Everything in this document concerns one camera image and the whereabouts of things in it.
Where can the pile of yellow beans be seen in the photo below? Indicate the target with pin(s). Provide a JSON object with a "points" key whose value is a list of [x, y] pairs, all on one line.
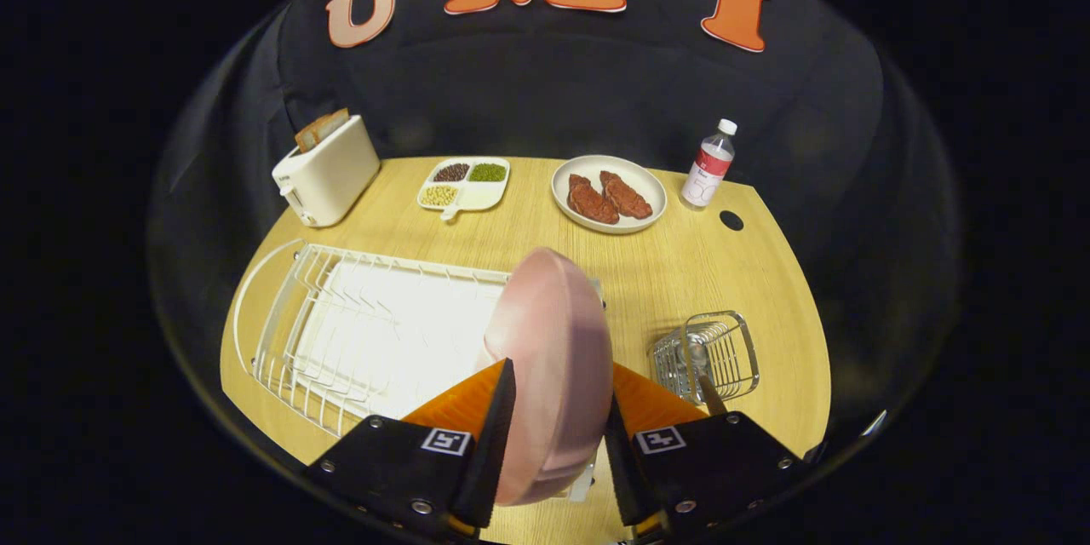
{"points": [[438, 195]]}

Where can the pile of green beans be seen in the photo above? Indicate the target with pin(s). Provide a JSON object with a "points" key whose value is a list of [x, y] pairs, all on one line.
{"points": [[488, 172]]}

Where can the white divided dish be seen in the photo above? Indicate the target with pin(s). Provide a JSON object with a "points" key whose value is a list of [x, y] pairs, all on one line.
{"points": [[485, 196]]}

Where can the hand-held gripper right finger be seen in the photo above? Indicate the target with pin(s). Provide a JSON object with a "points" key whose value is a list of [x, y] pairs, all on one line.
{"points": [[620, 468]]}

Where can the brown steak piece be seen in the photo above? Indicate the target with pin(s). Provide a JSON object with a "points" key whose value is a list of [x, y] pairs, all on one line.
{"points": [[592, 200], [628, 196]]}

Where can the pile of dark beans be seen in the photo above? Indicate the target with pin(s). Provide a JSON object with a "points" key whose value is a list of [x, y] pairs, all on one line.
{"points": [[451, 172]]}

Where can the red label water bottle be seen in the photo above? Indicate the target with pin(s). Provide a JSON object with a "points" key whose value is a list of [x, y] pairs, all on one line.
{"points": [[708, 166]]}

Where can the pink plate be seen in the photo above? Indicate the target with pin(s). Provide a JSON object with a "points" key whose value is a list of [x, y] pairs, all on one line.
{"points": [[545, 358]]}

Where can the white toaster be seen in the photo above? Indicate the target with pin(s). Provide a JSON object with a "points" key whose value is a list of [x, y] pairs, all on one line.
{"points": [[332, 179]]}

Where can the white round plate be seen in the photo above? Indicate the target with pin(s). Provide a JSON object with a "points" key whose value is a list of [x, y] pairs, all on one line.
{"points": [[609, 230]]}

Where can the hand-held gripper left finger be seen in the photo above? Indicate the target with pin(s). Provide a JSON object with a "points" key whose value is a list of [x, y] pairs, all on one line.
{"points": [[498, 443]]}

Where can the black backdrop cloth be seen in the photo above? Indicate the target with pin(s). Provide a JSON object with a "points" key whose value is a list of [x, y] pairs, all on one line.
{"points": [[545, 85]]}

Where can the brown toast slice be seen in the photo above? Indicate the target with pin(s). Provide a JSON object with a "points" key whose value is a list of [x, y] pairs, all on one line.
{"points": [[335, 123], [308, 136]]}

